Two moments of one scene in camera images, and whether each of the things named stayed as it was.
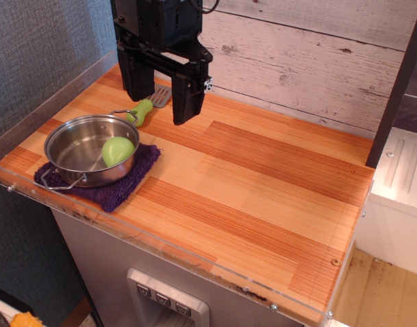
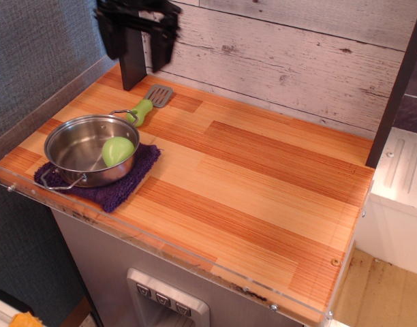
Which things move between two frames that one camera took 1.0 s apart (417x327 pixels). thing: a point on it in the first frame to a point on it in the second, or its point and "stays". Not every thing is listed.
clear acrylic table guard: (265, 208) stays
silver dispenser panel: (157, 303) stays
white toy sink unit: (394, 227) stays
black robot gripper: (172, 30) to (112, 16)
